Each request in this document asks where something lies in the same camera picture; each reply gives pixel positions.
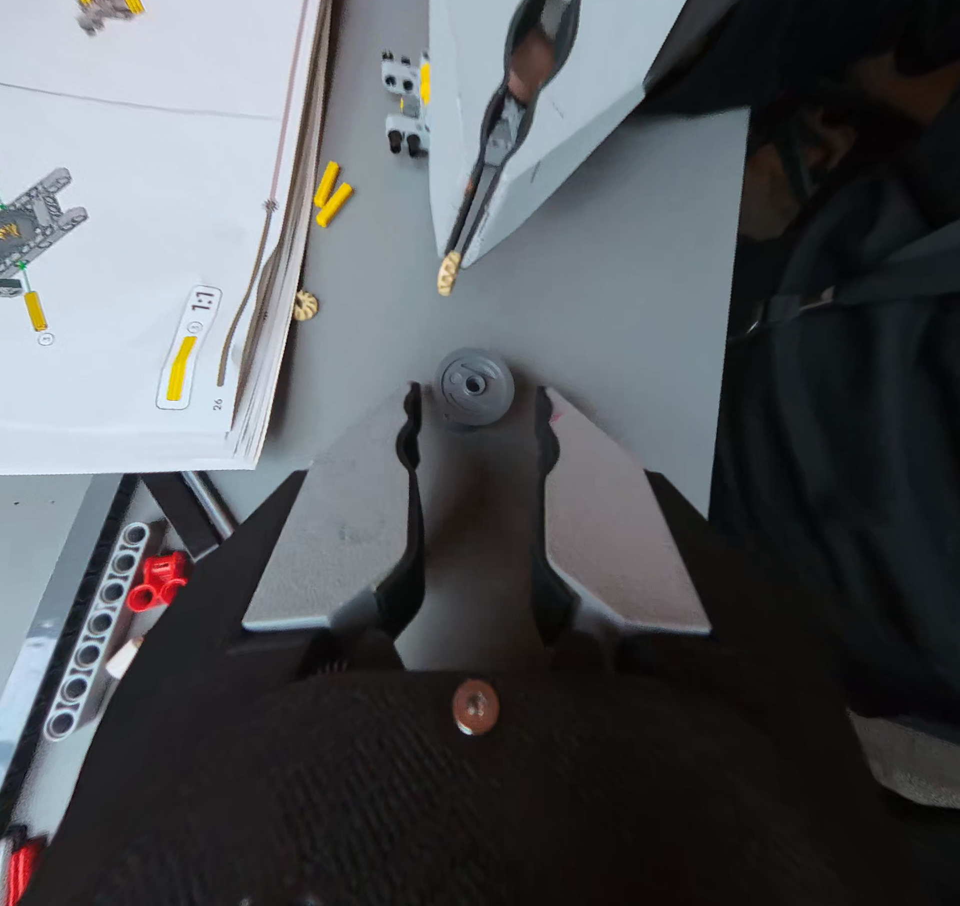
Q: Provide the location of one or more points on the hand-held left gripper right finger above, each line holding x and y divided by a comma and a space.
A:
615, 546

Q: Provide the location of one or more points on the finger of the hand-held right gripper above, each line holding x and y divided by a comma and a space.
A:
600, 58
465, 58

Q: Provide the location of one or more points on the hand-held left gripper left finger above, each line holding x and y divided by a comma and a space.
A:
337, 538

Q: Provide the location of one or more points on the grey lego chassis assembly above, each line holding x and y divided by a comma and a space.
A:
405, 125

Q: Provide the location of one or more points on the grey round lego differential piece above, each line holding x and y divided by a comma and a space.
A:
474, 384

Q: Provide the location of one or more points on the tan lego gear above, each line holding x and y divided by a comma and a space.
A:
307, 306
450, 274

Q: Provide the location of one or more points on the red lego connector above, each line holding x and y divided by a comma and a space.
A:
157, 583

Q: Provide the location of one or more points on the yellow lego pin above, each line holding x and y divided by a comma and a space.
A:
334, 206
326, 184

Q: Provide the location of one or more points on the grey lego beam with holes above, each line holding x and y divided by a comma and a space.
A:
97, 628

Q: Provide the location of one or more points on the lego instruction booklet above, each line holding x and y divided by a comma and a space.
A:
150, 245

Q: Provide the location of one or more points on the person's right hand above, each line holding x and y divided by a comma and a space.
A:
795, 170

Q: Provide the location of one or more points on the person's dark clothing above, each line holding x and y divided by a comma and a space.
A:
825, 471

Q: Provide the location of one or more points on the grey parts tray black rim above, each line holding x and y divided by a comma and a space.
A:
64, 771

